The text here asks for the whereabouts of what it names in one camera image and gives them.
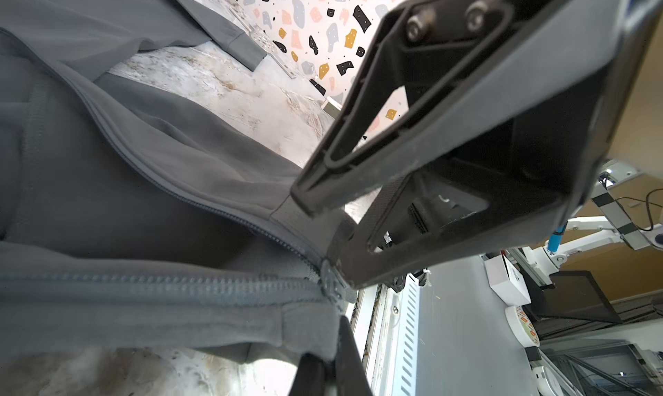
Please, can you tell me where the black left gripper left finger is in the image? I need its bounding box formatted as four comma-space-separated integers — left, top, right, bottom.
288, 354, 327, 396

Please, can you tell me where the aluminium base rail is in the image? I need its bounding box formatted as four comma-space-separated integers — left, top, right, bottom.
346, 274, 421, 395

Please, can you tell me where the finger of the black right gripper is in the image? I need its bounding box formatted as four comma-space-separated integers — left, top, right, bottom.
333, 158, 570, 288

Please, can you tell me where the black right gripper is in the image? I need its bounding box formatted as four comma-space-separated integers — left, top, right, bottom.
291, 0, 662, 225

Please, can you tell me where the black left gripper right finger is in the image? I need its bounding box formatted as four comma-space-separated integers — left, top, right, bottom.
335, 316, 373, 396

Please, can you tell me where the dark grey zip jacket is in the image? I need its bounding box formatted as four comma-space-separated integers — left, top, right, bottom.
1, 0, 355, 363

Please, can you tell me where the grey perforated cover panel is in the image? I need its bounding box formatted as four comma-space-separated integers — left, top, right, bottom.
392, 255, 538, 395

